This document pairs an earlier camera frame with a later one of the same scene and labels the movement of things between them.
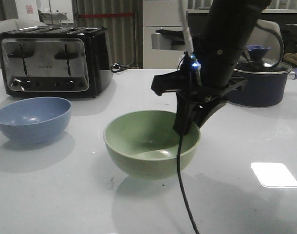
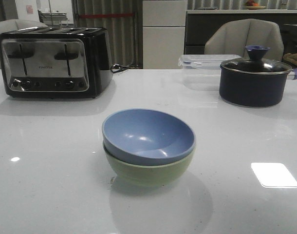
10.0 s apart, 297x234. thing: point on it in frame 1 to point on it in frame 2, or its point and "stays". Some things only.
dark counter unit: (293, 34) stays
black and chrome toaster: (55, 62) stays
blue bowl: (34, 120) to (147, 137)
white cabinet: (158, 14) stays
